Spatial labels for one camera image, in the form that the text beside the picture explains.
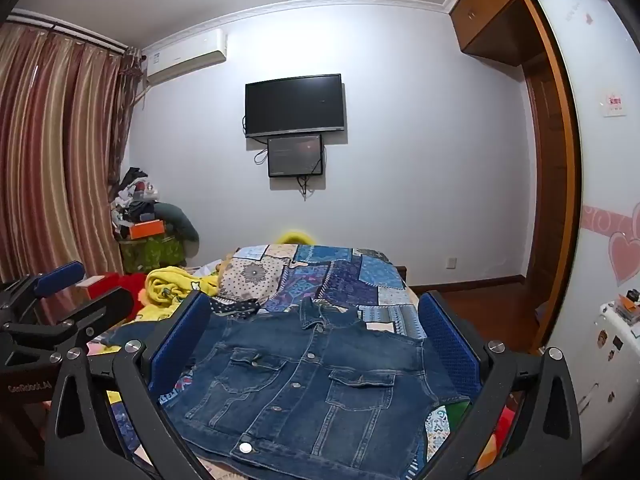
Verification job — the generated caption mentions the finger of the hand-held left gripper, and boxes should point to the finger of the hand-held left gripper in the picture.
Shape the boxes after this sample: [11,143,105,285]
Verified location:
[0,287,136,362]
[0,260,86,332]

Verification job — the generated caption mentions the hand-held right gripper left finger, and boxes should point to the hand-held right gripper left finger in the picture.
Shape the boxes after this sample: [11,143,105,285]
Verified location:
[44,290,216,480]

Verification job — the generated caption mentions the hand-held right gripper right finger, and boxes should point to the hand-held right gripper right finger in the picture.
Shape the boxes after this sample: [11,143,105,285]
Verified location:
[417,290,584,480]

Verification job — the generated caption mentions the blue denim jeans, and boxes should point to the blue denim jeans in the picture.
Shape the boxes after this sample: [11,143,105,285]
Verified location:
[165,297,473,480]

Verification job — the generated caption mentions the pile of mixed clothes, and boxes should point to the pile of mixed clothes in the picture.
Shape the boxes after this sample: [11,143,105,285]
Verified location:
[110,167,166,236]

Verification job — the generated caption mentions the red cloth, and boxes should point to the red cloth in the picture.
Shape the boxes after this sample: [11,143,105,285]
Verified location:
[87,272,151,322]

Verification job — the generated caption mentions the yellow knitted garment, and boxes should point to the yellow knitted garment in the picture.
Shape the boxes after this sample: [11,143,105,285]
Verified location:
[135,265,222,322]

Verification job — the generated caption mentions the dark polka dot cloth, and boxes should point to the dark polka dot cloth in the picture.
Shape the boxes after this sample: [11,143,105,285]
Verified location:
[209,296,262,319]

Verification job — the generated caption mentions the green patterned cloth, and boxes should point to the green patterned cloth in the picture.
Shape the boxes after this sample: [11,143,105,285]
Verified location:
[118,234,186,274]

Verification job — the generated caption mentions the orange box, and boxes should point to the orange box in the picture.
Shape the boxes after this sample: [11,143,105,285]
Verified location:
[128,219,166,240]

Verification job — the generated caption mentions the striped brown curtain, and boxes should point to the striped brown curtain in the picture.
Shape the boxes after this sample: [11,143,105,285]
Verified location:
[0,22,143,286]

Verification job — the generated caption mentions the yellow round object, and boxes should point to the yellow round object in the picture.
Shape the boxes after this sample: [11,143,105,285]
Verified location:
[277,230,316,246]

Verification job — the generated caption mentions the white fridge with magnets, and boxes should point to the white fridge with magnets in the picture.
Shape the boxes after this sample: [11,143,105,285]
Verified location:
[575,301,640,461]

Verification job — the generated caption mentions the wooden wardrobe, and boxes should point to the wooden wardrobe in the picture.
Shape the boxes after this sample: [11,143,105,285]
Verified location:
[520,55,572,352]

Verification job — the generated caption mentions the small items on fridge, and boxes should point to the small items on fridge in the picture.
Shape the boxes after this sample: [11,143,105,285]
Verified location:
[614,289,640,322]

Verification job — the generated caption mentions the white wardrobe door pink stickers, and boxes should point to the white wardrobe door pink stickers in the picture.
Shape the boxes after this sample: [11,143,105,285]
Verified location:
[529,0,640,461]

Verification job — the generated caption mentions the white air conditioner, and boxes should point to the white air conditioner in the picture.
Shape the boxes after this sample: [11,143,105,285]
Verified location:
[141,30,229,84]

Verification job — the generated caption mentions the square red white sticker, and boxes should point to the square red white sticker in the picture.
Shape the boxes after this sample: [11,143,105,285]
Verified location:
[599,88,629,117]

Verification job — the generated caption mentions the wooden overhead cabinet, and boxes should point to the wooden overhead cabinet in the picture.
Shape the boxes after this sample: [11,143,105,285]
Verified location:
[448,0,542,67]

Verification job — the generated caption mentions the small black wall monitor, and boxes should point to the small black wall monitor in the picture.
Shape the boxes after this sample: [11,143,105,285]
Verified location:
[267,134,325,179]

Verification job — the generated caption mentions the curtain rail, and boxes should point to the curtain rail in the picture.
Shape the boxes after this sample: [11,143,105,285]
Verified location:
[5,10,132,54]

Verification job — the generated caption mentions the black wall television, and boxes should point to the black wall television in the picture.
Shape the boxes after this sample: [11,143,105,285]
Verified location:
[244,74,347,139]

